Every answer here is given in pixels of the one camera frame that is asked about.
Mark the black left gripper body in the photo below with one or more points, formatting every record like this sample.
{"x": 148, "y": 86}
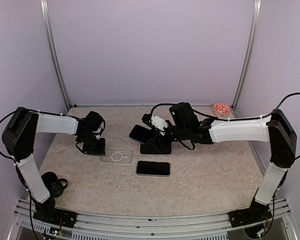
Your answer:
{"x": 93, "y": 146}

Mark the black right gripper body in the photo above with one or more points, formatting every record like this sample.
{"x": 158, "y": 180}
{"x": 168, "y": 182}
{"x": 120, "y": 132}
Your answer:
{"x": 161, "y": 141}

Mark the black smartphone with teal edge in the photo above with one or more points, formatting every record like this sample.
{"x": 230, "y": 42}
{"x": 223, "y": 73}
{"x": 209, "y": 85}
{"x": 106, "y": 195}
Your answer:
{"x": 152, "y": 148}

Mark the black phone with purple edge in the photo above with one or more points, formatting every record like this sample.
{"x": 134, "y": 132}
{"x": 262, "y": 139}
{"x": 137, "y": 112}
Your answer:
{"x": 141, "y": 134}

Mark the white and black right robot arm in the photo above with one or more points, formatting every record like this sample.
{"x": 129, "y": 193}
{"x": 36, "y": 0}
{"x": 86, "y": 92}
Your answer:
{"x": 273, "y": 128}

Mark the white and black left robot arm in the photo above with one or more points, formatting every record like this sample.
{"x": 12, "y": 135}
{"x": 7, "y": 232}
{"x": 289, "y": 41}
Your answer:
{"x": 26, "y": 127}

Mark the black mug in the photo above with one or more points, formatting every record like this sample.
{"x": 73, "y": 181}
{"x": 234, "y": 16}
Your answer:
{"x": 55, "y": 185}

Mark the red patterned small bowl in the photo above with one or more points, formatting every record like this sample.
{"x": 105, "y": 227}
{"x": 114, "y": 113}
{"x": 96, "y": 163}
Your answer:
{"x": 221, "y": 109}

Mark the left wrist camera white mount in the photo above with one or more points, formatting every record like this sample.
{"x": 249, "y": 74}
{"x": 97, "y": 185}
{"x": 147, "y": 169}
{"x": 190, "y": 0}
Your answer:
{"x": 99, "y": 132}

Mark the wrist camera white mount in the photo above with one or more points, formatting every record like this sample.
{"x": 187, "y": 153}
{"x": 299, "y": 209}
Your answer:
{"x": 154, "y": 121}
{"x": 99, "y": 132}

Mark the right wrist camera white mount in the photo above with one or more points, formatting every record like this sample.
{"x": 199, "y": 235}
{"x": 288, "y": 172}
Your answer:
{"x": 154, "y": 121}

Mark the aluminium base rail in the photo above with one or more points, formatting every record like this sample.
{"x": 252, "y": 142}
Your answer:
{"x": 209, "y": 226}

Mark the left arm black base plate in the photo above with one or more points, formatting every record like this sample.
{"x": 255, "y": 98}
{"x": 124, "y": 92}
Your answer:
{"x": 60, "y": 217}

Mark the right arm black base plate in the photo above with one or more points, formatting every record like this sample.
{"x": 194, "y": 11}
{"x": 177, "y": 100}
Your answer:
{"x": 247, "y": 216}

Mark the left aluminium frame post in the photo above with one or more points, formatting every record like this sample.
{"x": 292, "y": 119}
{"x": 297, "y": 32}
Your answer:
{"x": 44, "y": 5}

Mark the aluminium frame post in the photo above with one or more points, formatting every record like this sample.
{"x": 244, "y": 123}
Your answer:
{"x": 248, "y": 53}
{"x": 44, "y": 5}

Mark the right aluminium frame post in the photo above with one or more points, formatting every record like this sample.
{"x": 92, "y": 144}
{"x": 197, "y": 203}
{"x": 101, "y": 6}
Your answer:
{"x": 248, "y": 53}

